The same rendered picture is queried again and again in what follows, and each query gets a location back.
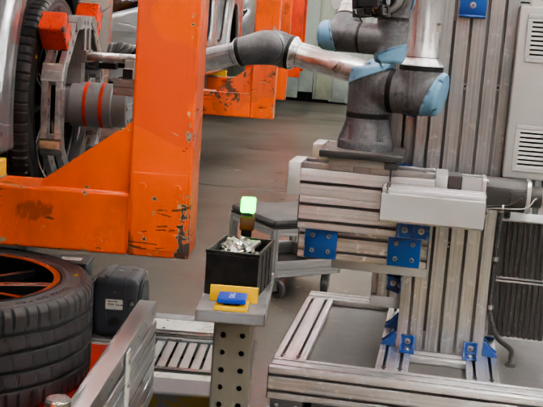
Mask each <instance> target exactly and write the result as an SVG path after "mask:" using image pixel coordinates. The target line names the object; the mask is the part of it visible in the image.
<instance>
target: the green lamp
mask: <svg viewBox="0 0 543 407"><path fill-rule="evenodd" d="M255 209H256V198H255V197H245V196H243V197H242V199H241V212H245V213H255Z"/></svg>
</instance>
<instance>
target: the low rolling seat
mask: <svg viewBox="0 0 543 407"><path fill-rule="evenodd" d="M232 208H233V210H231V212H230V214H229V235H232V236H237V235H238V222H239V223H240V216H241V214H242V212H241V204H240V203H235V204H233V206H232ZM297 209H298V202H280V203H256V209H255V213H254V215H255V229H256V230H258V231H260V232H262V233H266V234H267V235H269V236H270V240H275V244H274V248H273V259H272V271H271V272H272V273H274V274H275V276H274V284H273V288H272V292H271V295H272V296H273V297H275V298H280V297H282V296H284V294H285V285H284V283H283V282H282V281H281V280H282V279H281V278H279V277H291V276H303V275H321V280H320V284H319V286H320V292H327V289H328V287H329V286H330V274H336V273H340V269H339V268H332V267H331V259H324V258H309V257H302V256H297V239H298V227H297ZM280 237H289V240H283V241H279V239H280ZM327 277H329V278H327Z"/></svg>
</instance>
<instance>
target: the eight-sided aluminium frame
mask: <svg viewBox="0 0 543 407"><path fill-rule="evenodd" d="M69 22H70V26H71V30H72V34H73V35H72V38H71V41H70V44H69V49H68V51H62V52H61V57H60V60H59V63H55V62H56V59H57V54H58V50H48V51H47V54H46V58H45V60H44V62H43V65H42V70H41V76H40V80H41V102H40V137H39V146H40V155H41V156H42V158H43V162H44V167H45V169H46V173H47V175H48V176H49V175H50V174H52V173H53V172H55V171H56V170H57V167H56V164H55V161H54V157H53V156H56V159H57V164H58V168H59V169H60V168H61V167H62V166H64V165H66V164H67V163H69V162H68V159H67V156H66V152H65V141H64V120H65V83H66V77H67V71H68V67H69V62H70V59H71V56H72V52H73V50H74V44H75V41H76V38H77V34H78V31H79V30H83V28H91V39H90V46H91V50H93V52H101V48H100V43H99V35H98V31H97V22H96V20H95V17H94V16H86V15H69ZM99 62H102V61H91V62H86V63H85V82H91V78H95V82H98V83H103V75H104V69H99V68H98V66H99ZM51 85H56V98H55V123H54V134H52V133H49V132H50V106H51ZM101 131H102V129H101V128H88V127H80V133H79V136H78V142H77V145H76V149H75V152H74V158H73V160H74V159H75V158H76V157H78V156H80V155H81V154H83V152H84V149H85V145H86V139H87V137H89V138H90V144H98V143H99V138H100V137H101Z"/></svg>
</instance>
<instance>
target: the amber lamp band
mask: <svg viewBox="0 0 543 407"><path fill-rule="evenodd" d="M254 228H255V215H253V217H251V216H242V214H241V216H240V224H239V229H240V230H244V231H253V230H254Z"/></svg>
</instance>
